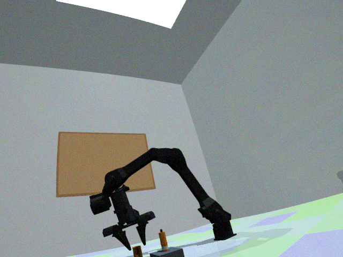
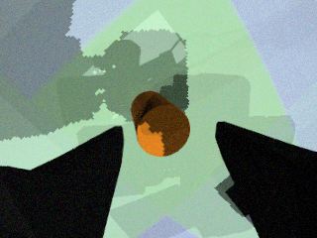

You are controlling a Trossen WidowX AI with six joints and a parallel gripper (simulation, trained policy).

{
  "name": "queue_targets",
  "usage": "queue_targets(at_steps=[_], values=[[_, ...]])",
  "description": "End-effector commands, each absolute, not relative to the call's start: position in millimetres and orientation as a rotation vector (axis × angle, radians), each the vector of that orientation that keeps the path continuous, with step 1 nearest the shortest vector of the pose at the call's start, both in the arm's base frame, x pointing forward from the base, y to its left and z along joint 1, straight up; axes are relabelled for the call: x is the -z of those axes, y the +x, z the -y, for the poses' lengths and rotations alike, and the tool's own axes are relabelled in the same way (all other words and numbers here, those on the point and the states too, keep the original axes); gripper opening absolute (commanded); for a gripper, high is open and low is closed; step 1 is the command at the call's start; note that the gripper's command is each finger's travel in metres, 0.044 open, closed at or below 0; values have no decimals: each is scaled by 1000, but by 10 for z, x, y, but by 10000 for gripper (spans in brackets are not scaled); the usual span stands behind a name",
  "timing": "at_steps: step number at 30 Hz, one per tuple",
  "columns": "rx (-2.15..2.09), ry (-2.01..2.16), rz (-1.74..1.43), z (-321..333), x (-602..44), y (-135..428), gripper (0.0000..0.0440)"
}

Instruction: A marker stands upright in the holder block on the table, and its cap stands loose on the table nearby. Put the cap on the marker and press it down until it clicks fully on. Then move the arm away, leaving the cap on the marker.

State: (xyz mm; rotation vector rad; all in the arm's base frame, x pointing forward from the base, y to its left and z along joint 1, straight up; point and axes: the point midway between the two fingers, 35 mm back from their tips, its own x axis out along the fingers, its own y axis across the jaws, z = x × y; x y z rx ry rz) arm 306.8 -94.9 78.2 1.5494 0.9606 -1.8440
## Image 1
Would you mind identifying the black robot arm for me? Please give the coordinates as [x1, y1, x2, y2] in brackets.
[90, 148, 237, 240]

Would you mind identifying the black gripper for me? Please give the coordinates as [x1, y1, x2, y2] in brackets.
[103, 203, 155, 250]

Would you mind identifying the orange marker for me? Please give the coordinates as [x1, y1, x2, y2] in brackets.
[158, 229, 169, 252]

